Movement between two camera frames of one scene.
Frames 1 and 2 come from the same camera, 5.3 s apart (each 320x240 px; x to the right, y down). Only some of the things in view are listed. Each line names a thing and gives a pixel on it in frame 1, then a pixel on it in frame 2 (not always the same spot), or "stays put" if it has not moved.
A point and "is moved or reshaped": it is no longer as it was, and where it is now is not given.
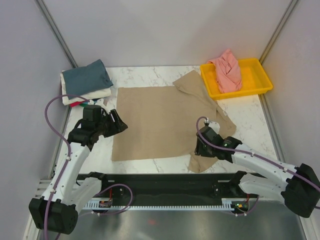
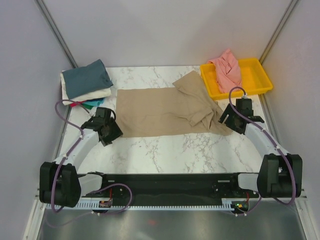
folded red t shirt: x=75 y=104 stays put
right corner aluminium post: x=277 y=31 stays put
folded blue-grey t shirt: x=93 y=77 stays put
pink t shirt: x=228 y=72 stays put
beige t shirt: x=162 y=122 is moved or reshaped
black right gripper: x=199 y=149 to x=228 y=110
